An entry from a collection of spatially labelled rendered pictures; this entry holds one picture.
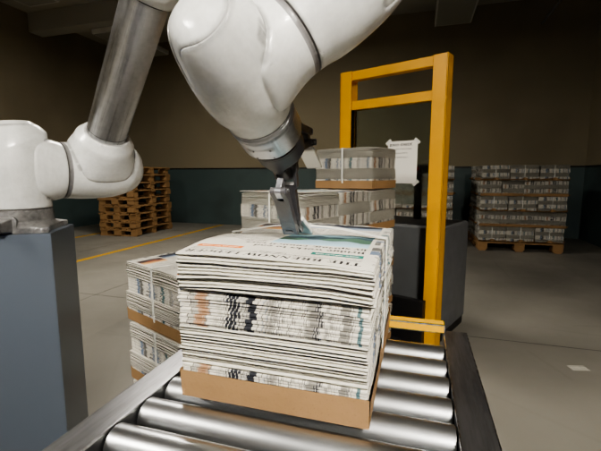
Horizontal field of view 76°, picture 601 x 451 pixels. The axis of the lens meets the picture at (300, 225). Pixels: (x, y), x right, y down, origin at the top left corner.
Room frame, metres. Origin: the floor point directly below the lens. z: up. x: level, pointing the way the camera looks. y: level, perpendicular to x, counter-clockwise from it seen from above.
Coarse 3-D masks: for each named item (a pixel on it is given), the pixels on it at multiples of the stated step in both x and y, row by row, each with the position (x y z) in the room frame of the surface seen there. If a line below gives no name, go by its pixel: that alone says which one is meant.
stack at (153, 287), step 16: (160, 256) 1.45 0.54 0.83; (176, 256) 1.45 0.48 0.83; (128, 272) 1.38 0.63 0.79; (144, 272) 1.30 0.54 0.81; (160, 272) 1.24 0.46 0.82; (176, 272) 1.22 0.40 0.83; (144, 288) 1.31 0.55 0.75; (160, 288) 1.24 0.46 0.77; (176, 288) 1.17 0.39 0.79; (128, 304) 1.38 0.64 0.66; (144, 304) 1.30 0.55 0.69; (160, 304) 1.24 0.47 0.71; (176, 304) 1.18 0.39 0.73; (160, 320) 1.25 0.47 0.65; (176, 320) 1.18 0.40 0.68; (144, 336) 1.31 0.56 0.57; (160, 336) 1.25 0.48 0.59; (144, 352) 1.33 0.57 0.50; (160, 352) 1.26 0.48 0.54; (176, 352) 1.19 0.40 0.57; (144, 368) 1.32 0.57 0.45
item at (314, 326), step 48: (240, 240) 0.61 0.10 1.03; (288, 240) 0.63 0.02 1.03; (336, 240) 0.62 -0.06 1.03; (192, 288) 0.54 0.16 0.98; (240, 288) 0.51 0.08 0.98; (288, 288) 0.49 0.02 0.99; (336, 288) 0.47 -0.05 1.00; (192, 336) 0.55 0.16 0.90; (240, 336) 0.53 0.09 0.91; (288, 336) 0.51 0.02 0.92; (336, 336) 0.48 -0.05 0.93; (288, 384) 0.50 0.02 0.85; (336, 384) 0.49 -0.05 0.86
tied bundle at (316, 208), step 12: (252, 192) 1.78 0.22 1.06; (252, 204) 1.78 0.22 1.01; (264, 204) 1.74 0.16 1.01; (300, 204) 1.60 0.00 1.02; (312, 204) 1.65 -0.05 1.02; (324, 204) 1.72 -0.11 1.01; (336, 204) 1.81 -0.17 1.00; (252, 216) 1.78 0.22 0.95; (264, 216) 1.74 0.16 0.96; (276, 216) 1.69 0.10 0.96; (300, 216) 1.61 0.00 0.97; (312, 216) 1.66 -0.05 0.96; (324, 216) 1.73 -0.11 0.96; (336, 216) 1.82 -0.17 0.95
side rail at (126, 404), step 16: (160, 368) 0.64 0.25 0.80; (176, 368) 0.64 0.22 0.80; (144, 384) 0.59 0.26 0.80; (160, 384) 0.59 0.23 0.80; (112, 400) 0.55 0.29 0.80; (128, 400) 0.55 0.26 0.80; (144, 400) 0.55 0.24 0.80; (96, 416) 0.51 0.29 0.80; (112, 416) 0.51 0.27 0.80; (128, 416) 0.51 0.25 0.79; (80, 432) 0.47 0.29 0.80; (96, 432) 0.47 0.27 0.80; (48, 448) 0.44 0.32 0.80; (64, 448) 0.44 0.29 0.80; (80, 448) 0.44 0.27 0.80; (96, 448) 0.46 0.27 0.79
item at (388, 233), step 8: (264, 224) 0.84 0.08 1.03; (272, 224) 0.84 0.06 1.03; (280, 224) 0.84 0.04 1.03; (312, 224) 0.84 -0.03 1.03; (320, 224) 0.84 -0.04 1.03; (328, 224) 0.85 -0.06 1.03; (272, 232) 0.74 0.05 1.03; (280, 232) 0.74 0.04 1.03; (320, 232) 0.74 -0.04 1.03; (328, 232) 0.74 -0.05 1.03; (336, 232) 0.74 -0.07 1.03; (344, 232) 0.74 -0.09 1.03; (352, 232) 0.74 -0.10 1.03; (368, 232) 0.74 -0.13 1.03; (376, 232) 0.74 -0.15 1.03; (384, 232) 0.74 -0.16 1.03; (392, 232) 0.78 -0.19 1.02; (392, 240) 0.78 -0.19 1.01; (392, 248) 0.81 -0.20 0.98; (392, 256) 0.82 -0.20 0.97; (384, 304) 0.70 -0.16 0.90
